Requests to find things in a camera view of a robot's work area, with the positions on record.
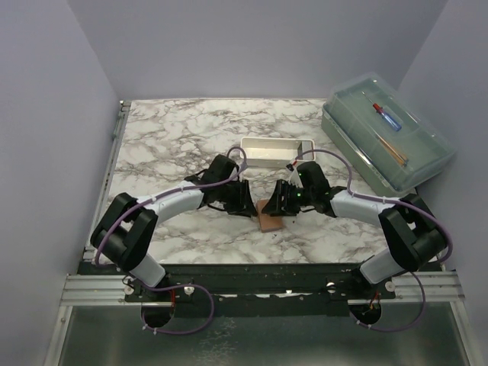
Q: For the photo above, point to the aluminium frame rail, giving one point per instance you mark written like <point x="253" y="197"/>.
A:
<point x="64" y="313"/>

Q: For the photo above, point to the tan leather card holder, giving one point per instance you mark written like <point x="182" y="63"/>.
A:
<point x="267" y="223"/>

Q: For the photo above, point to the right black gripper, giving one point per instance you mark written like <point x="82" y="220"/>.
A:
<point x="276" y="206"/>

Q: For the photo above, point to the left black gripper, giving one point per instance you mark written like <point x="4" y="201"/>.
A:
<point x="243" y="205"/>

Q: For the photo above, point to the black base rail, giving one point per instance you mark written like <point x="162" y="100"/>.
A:
<point x="196" y="291"/>

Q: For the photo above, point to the clear green plastic toolbox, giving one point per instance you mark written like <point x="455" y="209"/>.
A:
<point x="352" y="124"/>

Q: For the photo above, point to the white rectangular tray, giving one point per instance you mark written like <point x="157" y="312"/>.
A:
<point x="276" y="153"/>

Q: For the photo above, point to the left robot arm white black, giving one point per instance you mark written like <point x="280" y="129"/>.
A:
<point x="126" y="229"/>

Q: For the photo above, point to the red blue screwdriver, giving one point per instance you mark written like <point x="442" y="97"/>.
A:
<point x="383" y="114"/>

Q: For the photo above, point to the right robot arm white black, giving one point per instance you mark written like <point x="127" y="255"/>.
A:
<point x="412" y="239"/>

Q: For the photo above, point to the orange pencil tool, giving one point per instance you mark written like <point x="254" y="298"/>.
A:
<point x="400" y="158"/>

